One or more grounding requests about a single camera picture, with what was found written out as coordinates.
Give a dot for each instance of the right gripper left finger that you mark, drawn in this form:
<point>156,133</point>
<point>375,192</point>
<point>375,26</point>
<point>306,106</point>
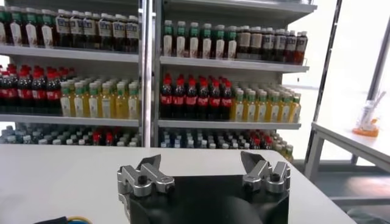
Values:
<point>143,181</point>

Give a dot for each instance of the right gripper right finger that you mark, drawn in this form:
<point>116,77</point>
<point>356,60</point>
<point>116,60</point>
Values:
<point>265,176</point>

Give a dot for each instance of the yellow juice bottle green label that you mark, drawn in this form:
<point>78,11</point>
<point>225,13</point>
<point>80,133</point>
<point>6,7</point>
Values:
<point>79,105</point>
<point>239,111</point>
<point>274,112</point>
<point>106,106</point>
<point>285,113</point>
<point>133,106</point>
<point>65,105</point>
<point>251,111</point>
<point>296,114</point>
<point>121,106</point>
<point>262,112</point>
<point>93,106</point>

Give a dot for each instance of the red cap cola bottle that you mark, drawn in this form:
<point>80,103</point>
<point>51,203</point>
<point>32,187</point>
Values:
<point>39,94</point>
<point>53,95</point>
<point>179,100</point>
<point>25,93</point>
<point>10,92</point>
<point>203,101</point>
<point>226,102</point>
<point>166,100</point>
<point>214,102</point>
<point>191,101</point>

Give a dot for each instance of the orange round coaster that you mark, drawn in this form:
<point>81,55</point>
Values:
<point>365,132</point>

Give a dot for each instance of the grey metal shelf unit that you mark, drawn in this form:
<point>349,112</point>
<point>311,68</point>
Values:
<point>228,64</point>
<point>70,54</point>

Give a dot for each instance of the green cap dark tea bottle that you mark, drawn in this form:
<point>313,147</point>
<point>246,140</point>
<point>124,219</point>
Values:
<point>31,32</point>
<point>194,47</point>
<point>206,47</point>
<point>168,45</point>
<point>47,33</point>
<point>2,30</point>
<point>219,48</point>
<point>231,48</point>
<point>181,45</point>
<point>16,30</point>

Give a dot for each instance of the dark bottle blue white label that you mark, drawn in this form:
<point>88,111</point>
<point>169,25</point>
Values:
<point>290,44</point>
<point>119,30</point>
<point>279,42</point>
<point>62,25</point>
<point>104,29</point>
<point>76,26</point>
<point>89,27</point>
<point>268,41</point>
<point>132,30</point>

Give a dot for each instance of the dark bottle beige label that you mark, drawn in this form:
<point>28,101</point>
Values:
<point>256,40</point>
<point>301,45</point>
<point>243,39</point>

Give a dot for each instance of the black window frame post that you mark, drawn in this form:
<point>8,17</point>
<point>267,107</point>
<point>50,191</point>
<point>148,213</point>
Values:
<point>326,61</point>

